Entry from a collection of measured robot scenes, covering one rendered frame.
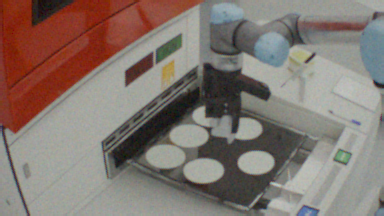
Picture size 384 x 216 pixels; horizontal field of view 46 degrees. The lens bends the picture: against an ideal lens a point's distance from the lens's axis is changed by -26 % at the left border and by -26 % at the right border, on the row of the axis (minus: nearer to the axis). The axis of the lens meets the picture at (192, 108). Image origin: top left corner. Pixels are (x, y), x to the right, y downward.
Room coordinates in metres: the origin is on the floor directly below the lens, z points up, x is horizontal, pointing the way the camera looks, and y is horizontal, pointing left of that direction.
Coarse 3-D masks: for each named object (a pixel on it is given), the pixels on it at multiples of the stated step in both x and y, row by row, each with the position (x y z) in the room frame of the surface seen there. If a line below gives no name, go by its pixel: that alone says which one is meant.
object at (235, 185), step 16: (192, 112) 1.39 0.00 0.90; (208, 128) 1.32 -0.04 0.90; (272, 128) 1.31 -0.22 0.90; (160, 144) 1.25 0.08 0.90; (208, 144) 1.25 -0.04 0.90; (224, 144) 1.25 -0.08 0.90; (240, 144) 1.25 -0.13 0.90; (256, 144) 1.24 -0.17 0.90; (272, 144) 1.24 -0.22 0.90; (288, 144) 1.24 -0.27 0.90; (144, 160) 1.17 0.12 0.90; (192, 160) 1.18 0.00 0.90; (224, 160) 1.18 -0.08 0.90; (176, 176) 1.11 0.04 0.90; (224, 176) 1.11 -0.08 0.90; (240, 176) 1.11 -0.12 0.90; (256, 176) 1.11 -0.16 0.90; (272, 176) 1.10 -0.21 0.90; (208, 192) 1.05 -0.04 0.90; (224, 192) 1.05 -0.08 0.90; (240, 192) 1.04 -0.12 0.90; (256, 192) 1.04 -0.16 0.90
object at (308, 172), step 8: (312, 152) 1.22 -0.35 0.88; (320, 152) 1.21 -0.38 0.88; (328, 152) 1.21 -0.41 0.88; (312, 160) 1.18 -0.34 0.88; (320, 160) 1.18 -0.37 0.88; (304, 168) 1.15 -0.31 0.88; (312, 168) 1.14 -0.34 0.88; (320, 168) 1.14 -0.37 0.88; (296, 176) 1.11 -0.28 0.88; (304, 176) 1.11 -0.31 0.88; (312, 176) 1.11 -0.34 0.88; (304, 184) 1.07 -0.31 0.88; (288, 200) 1.01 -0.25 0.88; (296, 200) 1.01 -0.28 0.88
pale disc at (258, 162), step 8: (248, 152) 1.21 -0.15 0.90; (256, 152) 1.21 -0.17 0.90; (264, 152) 1.21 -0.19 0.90; (240, 160) 1.18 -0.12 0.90; (248, 160) 1.17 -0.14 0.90; (256, 160) 1.17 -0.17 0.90; (264, 160) 1.17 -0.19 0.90; (272, 160) 1.17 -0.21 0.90; (248, 168) 1.14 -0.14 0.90; (256, 168) 1.14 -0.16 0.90; (264, 168) 1.14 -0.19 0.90
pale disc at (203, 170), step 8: (200, 160) 1.18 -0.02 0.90; (208, 160) 1.18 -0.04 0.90; (184, 168) 1.15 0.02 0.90; (192, 168) 1.15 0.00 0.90; (200, 168) 1.15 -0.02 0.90; (208, 168) 1.15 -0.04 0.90; (216, 168) 1.15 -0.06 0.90; (192, 176) 1.11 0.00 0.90; (200, 176) 1.11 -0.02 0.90; (208, 176) 1.11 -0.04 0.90; (216, 176) 1.11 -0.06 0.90
